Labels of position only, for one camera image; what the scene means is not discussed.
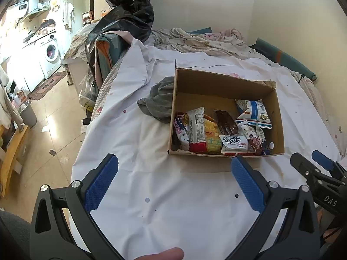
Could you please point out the white washing machine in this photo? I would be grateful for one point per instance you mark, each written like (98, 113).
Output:
(50, 54)

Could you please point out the clear plastic bag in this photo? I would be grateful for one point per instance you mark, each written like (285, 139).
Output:
(86, 97)

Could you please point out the brown snack packet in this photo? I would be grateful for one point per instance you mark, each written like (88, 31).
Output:
(226, 123)

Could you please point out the patterned floor rug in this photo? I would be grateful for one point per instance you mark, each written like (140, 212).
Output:
(46, 85)

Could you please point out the gray trash bin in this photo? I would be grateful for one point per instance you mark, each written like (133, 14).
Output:
(28, 115)

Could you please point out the white hanging cloth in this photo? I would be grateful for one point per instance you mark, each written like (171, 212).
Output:
(5, 108)

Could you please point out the teal pillow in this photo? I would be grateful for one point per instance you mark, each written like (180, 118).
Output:
(282, 57)

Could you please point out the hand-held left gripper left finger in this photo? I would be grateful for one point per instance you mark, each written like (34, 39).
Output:
(101, 182)

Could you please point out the small dark floor object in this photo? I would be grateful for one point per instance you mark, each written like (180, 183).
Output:
(53, 152)

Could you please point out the white hanging towel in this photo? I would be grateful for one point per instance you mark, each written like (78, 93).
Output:
(68, 15)

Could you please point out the red and white rice cake packet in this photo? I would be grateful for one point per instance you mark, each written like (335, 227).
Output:
(195, 124)

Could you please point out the white paper scrap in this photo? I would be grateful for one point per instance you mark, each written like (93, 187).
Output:
(45, 129)

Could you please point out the white packet with black print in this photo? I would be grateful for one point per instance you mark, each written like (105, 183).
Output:
(234, 142)

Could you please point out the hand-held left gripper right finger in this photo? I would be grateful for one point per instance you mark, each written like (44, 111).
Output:
(248, 184)

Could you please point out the yellow snack bag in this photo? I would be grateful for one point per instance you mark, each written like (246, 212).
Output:
(212, 138)

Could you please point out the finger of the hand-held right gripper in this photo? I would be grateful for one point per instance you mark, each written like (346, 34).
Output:
(306, 168)
(321, 158)

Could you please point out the large white red-edged snack bag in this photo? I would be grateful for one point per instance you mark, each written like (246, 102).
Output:
(253, 111)

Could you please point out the maroon and white snack packet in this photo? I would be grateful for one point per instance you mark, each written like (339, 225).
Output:
(254, 140)

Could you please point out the brown cardboard box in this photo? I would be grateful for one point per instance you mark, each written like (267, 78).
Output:
(217, 86)

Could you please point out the white storage box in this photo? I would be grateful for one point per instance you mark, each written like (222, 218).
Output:
(76, 70)

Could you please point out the gray cloth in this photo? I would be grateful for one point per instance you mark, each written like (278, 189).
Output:
(157, 100)

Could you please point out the wooden bench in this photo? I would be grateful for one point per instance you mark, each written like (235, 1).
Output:
(12, 157)

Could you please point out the person's right forearm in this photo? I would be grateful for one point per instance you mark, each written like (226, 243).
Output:
(332, 234)

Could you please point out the teal folded blanket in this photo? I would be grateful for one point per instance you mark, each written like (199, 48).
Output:
(111, 51)

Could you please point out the beige checked blanket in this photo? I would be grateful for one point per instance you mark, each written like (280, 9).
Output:
(108, 81)

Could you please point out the person's leg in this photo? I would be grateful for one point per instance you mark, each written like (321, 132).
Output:
(10, 235)

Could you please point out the person's left hand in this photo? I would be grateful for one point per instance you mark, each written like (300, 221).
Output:
(162, 255)

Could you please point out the pink floral cloth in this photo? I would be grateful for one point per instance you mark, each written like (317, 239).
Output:
(225, 35)

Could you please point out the pink and white snack packet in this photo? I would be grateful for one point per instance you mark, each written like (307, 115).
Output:
(181, 128)

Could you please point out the black plastic bag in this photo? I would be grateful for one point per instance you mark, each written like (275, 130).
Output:
(127, 13)

